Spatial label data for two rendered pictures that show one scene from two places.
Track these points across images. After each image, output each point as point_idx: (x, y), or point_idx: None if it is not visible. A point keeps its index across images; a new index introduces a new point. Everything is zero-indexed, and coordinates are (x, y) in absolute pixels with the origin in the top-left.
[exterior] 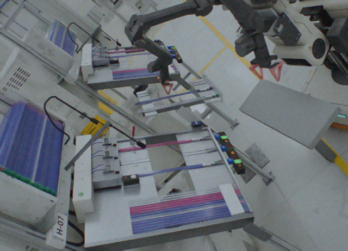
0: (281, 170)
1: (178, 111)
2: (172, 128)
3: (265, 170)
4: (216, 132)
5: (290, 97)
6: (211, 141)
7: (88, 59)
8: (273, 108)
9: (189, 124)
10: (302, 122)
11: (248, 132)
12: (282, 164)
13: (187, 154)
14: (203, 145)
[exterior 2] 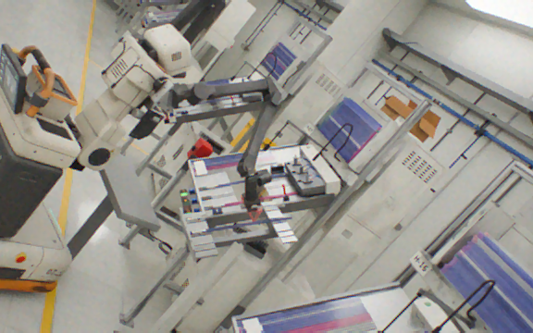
0: (108, 310)
1: None
2: None
3: (124, 330)
4: (187, 289)
5: (114, 177)
6: (204, 206)
7: (433, 321)
8: (131, 190)
9: None
10: (121, 165)
11: None
12: (104, 314)
13: (230, 194)
14: (213, 203)
